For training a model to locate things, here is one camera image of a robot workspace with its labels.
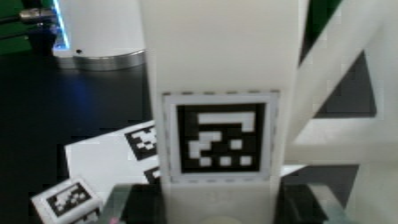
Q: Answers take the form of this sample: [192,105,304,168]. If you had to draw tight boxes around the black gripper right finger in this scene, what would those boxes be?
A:
[277,183,357,224]

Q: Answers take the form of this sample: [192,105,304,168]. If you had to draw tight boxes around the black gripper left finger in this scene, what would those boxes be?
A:
[96,184,167,224]

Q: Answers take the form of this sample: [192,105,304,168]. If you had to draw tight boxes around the long white chair back post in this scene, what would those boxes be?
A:
[141,0,398,224]

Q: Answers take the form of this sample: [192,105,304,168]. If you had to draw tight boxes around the small white tagged cube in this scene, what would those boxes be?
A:
[32,177,103,224]

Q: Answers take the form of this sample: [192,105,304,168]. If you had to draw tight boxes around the white sheet with tags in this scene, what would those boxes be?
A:
[62,119,309,201]

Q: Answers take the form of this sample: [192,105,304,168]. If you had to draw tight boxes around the black cables at base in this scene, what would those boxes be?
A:
[0,8,59,54]

